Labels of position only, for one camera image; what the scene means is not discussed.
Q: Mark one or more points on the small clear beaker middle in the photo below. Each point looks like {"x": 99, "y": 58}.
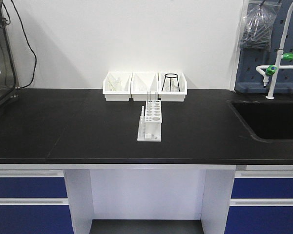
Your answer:
{"x": 142, "y": 87}

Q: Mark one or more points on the blue pegboard drying rack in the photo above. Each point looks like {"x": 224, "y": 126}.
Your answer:
{"x": 248, "y": 80}

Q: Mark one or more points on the blue drawer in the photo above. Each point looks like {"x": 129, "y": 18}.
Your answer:
{"x": 262, "y": 188}
{"x": 260, "y": 220}
{"x": 32, "y": 187}
{"x": 35, "y": 219}

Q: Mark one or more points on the upper left blue drawer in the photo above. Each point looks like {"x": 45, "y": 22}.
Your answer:
{"x": 32, "y": 187}

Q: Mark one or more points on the lower right blue drawer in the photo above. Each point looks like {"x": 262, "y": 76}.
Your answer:
{"x": 260, "y": 220}

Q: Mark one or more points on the white storage bin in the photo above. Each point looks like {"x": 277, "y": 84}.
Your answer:
{"x": 125, "y": 93}
{"x": 173, "y": 96}
{"x": 150, "y": 79}

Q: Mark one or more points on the clear glass beaker left bin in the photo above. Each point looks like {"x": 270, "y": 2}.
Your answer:
{"x": 118, "y": 84}

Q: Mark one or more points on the clear plastic bag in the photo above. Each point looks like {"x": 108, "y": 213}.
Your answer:
{"x": 259, "y": 21}

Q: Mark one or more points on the upper right blue drawer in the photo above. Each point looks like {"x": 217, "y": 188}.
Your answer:
{"x": 262, "y": 188}

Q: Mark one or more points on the right white storage bin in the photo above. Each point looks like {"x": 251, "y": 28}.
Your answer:
{"x": 173, "y": 96}

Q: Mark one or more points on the front clear test tube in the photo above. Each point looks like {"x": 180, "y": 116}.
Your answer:
{"x": 148, "y": 95}

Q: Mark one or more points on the left white storage bin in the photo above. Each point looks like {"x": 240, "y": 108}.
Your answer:
{"x": 125, "y": 93}

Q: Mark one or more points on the black wire tripod stand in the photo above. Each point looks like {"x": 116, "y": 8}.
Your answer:
{"x": 167, "y": 81}

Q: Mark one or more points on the middle white storage bin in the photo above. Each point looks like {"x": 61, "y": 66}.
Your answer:
{"x": 150, "y": 79}

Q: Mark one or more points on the black lab sink basin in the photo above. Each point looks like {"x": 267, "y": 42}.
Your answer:
{"x": 265, "y": 121}

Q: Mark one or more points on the white test tube rack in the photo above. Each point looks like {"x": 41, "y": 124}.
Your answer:
{"x": 150, "y": 121}

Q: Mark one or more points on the white lab faucet green knobs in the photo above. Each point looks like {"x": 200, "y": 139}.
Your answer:
{"x": 263, "y": 69}

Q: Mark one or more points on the clear glass flask right bin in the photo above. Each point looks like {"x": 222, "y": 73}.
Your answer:
{"x": 175, "y": 86}

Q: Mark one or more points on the lower left blue drawer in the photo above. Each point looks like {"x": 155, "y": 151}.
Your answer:
{"x": 35, "y": 219}

